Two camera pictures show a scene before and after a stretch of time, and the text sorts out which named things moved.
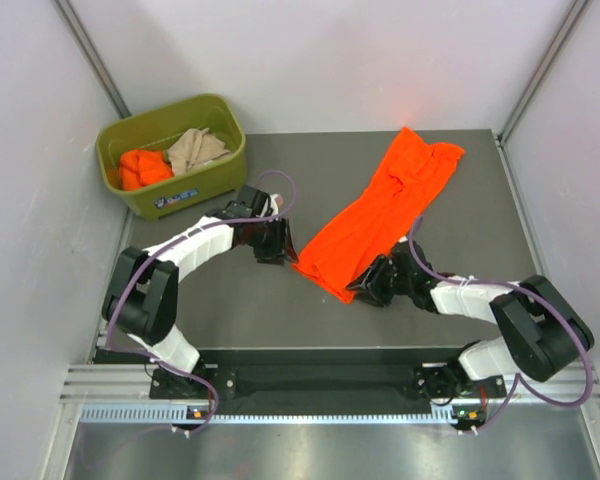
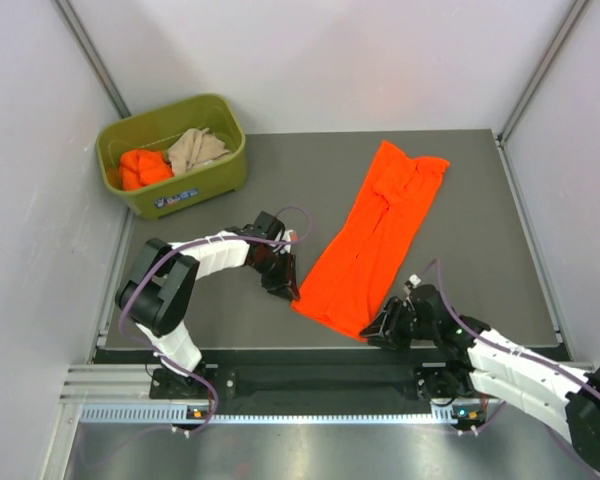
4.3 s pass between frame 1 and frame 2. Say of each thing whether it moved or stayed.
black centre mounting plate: stayed
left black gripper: moved
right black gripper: moved
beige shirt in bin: stayed
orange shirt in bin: stayed
